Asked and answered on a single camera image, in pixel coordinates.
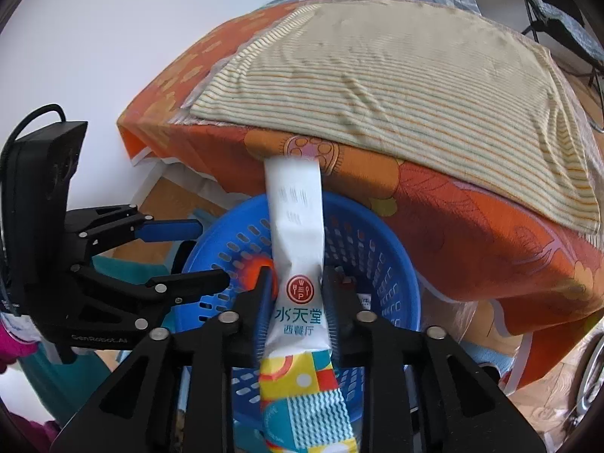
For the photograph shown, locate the striped beige blanket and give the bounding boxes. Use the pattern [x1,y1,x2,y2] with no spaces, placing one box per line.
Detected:
[189,2,602,234]

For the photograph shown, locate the blue plastic basket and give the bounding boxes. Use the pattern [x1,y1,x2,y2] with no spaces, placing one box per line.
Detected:
[178,192,422,439]

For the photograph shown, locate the black cable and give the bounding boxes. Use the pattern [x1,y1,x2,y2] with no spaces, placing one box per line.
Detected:
[0,104,67,163]

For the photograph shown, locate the long white packet colourful end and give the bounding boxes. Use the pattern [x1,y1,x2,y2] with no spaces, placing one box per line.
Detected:
[259,157,364,453]

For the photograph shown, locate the blue patterned cloth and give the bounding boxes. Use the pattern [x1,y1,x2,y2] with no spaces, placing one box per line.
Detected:
[526,0,604,64]

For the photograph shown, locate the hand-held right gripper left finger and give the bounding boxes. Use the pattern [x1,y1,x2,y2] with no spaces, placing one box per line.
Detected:
[49,267,277,453]

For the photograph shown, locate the orange bottle cap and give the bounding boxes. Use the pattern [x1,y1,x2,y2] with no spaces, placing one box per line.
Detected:
[245,256,274,288]

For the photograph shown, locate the metal wheel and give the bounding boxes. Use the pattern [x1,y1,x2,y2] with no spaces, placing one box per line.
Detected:
[569,333,604,418]

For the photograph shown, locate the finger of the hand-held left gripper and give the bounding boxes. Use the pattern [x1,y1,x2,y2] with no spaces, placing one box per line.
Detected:
[71,264,233,332]
[66,202,205,256]

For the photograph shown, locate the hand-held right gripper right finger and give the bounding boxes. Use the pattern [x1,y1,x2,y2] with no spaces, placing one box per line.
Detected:
[322,267,545,453]

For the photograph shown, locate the black folding chair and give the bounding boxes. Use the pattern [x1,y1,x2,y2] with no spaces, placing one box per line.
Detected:
[512,0,604,133]

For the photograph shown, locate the orange floral bedsheet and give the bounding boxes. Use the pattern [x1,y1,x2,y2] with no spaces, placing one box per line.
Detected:
[117,0,604,394]

